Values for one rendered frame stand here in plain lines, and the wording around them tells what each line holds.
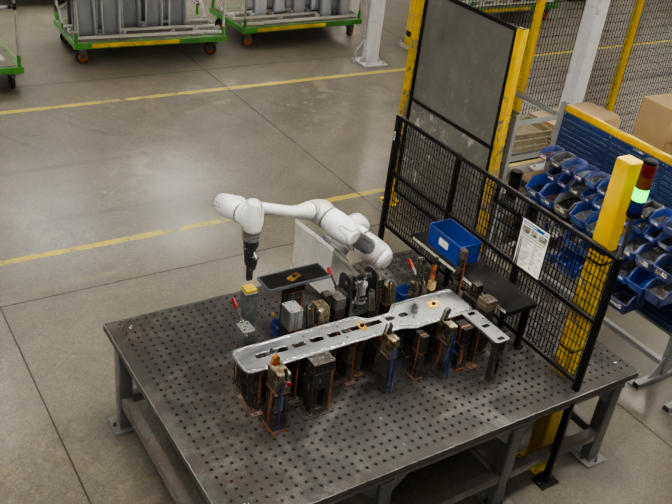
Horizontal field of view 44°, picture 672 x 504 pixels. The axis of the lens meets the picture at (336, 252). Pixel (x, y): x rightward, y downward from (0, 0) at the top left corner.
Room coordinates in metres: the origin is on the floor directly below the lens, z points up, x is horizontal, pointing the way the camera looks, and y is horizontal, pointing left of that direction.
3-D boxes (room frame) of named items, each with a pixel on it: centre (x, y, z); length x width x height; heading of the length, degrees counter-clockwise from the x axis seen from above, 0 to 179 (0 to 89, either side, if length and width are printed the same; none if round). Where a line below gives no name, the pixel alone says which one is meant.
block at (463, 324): (3.69, -0.73, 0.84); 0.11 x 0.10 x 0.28; 36
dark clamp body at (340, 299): (3.67, -0.04, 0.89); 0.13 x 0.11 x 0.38; 36
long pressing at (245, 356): (3.51, -0.17, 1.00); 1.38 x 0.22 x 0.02; 126
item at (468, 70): (6.41, -0.79, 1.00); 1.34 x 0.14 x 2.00; 36
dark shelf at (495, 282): (4.21, -0.80, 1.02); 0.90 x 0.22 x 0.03; 36
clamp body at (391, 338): (3.42, -0.33, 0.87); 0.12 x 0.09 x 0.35; 36
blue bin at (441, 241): (4.36, -0.69, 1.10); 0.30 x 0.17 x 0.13; 35
